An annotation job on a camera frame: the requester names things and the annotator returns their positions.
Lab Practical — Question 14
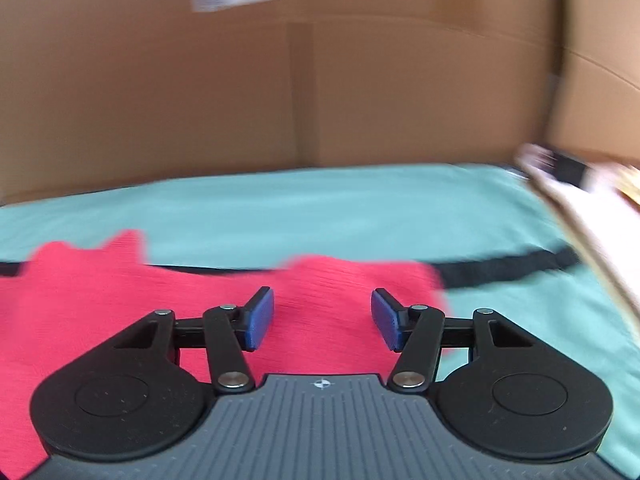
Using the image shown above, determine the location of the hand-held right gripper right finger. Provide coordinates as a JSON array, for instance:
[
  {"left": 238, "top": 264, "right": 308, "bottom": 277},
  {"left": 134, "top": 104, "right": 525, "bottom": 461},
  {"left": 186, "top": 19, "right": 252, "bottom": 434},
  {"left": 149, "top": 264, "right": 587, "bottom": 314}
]
[{"left": 370, "top": 288, "right": 537, "bottom": 393}]

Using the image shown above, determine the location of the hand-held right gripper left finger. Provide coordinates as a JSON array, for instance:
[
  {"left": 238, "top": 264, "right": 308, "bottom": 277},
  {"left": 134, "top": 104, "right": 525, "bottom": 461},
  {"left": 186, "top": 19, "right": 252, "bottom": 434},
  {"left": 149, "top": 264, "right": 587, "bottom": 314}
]
[{"left": 107, "top": 286, "right": 275, "bottom": 394}]

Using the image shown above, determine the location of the red knitted sweater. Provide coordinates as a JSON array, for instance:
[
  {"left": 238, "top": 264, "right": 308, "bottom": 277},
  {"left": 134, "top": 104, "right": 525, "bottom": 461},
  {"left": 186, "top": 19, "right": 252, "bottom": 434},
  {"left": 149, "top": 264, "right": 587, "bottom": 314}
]
[{"left": 0, "top": 230, "right": 453, "bottom": 480}]

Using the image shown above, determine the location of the teal blanket with black stripe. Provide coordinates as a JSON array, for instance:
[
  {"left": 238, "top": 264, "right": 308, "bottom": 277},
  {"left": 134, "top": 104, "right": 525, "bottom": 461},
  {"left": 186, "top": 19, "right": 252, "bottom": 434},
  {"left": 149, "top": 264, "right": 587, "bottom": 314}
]
[{"left": 0, "top": 162, "right": 640, "bottom": 476}]

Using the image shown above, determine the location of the cream towel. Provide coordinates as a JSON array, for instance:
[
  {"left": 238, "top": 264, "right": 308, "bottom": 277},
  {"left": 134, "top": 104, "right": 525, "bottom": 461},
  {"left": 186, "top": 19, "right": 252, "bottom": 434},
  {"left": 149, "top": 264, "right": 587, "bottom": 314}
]
[{"left": 515, "top": 142, "right": 640, "bottom": 321}]

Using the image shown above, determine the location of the black power adapter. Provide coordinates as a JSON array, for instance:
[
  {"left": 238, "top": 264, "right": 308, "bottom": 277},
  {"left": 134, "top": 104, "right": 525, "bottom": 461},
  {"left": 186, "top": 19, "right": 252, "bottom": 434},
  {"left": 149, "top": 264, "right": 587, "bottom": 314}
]
[{"left": 542, "top": 147, "right": 588, "bottom": 191}]

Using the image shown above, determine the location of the large brown cardboard box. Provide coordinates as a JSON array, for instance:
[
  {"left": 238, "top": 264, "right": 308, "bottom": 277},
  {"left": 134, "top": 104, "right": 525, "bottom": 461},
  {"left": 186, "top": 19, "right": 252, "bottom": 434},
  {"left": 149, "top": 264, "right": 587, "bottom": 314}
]
[
  {"left": 0, "top": 0, "right": 566, "bottom": 206},
  {"left": 545, "top": 0, "right": 640, "bottom": 166}
]

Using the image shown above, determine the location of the yellow cloth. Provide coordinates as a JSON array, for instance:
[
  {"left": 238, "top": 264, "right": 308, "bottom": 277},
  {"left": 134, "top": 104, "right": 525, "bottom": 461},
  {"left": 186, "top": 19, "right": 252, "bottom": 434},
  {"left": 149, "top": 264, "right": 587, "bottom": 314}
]
[{"left": 617, "top": 165, "right": 640, "bottom": 206}]

